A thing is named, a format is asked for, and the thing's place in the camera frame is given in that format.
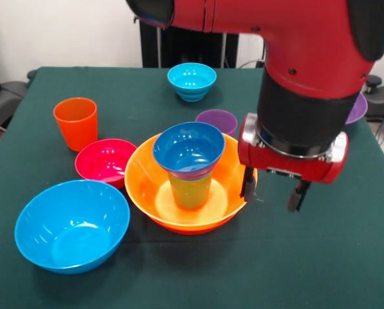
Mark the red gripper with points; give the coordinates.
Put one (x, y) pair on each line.
(259, 157)

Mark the yellow bowl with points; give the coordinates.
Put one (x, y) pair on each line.
(230, 186)

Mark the green cup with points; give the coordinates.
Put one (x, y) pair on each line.
(190, 193)

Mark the purple cup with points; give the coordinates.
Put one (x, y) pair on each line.
(219, 119)

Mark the dark blue bowl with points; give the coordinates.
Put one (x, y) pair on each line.
(188, 148)

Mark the large sky blue bowl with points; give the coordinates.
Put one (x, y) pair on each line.
(72, 231)

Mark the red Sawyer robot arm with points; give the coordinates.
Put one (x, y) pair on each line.
(308, 48)

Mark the orange bowl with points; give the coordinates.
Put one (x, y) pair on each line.
(185, 230)

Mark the purple bowl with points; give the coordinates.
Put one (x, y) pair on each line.
(358, 111)

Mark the small light blue bowl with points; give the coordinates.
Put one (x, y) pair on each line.
(192, 80)

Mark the dark green table cloth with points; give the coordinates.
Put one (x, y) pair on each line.
(130, 96)

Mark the pink bowl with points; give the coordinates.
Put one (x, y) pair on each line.
(98, 161)

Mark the orange cup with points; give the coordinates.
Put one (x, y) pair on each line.
(77, 128)

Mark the black pedestal leg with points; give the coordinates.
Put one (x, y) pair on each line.
(382, 99)
(8, 93)

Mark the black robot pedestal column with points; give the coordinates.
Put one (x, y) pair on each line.
(185, 48)

